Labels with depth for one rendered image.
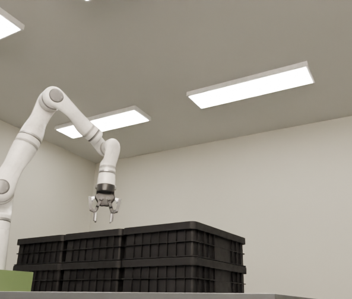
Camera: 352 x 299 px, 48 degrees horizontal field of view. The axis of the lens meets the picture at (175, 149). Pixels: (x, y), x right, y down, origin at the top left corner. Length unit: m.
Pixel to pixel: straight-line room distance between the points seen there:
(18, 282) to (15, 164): 0.41
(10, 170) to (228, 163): 4.00
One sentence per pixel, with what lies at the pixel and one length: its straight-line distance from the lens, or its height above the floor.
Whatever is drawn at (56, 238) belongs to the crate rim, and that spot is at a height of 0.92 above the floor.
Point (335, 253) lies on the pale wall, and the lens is 4.68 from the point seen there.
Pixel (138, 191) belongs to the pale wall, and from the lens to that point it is 5.84.
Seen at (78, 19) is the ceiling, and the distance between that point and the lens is 3.41.
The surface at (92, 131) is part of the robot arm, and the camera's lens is 1.70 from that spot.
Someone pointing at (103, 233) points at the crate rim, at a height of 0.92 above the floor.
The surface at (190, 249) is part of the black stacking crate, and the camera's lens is 1.28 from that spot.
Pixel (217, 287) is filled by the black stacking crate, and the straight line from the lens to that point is 1.39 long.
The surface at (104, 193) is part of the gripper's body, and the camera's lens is 1.69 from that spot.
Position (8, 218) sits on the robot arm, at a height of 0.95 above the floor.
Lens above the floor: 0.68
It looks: 21 degrees up
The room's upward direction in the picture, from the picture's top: 1 degrees clockwise
